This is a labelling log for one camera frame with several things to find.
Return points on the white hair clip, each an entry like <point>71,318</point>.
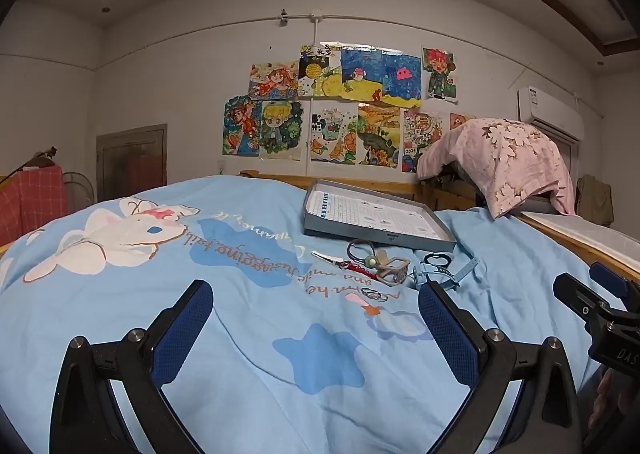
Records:
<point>327,258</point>

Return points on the pink floral pillow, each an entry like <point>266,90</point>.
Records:
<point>510,158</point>

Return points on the brown framed door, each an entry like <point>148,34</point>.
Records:
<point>132,163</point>

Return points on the red checkered cloth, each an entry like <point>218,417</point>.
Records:
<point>30,204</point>

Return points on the green hanging jacket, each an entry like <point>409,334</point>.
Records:
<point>595,199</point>

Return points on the group of colourful wall drawings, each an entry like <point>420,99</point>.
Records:
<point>350,98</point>

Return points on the grey cardboard tray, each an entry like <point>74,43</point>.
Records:
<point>380,219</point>

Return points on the beige hair claw clip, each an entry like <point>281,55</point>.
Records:
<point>378,277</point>

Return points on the person's right hand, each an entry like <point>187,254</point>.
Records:
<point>602,399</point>

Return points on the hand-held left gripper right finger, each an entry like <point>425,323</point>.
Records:
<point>447,329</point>

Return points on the white air conditioner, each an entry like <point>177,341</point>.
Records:
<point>547,108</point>

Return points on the small wall camera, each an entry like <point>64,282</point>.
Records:
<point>284,17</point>

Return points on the white panel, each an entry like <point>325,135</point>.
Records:
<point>585,234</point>

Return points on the light blue printed blanket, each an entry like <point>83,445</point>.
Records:
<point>275,384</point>

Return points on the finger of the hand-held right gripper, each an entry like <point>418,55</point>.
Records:
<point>575,295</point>
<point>607,279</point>

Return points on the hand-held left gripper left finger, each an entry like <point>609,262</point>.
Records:
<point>182,329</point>

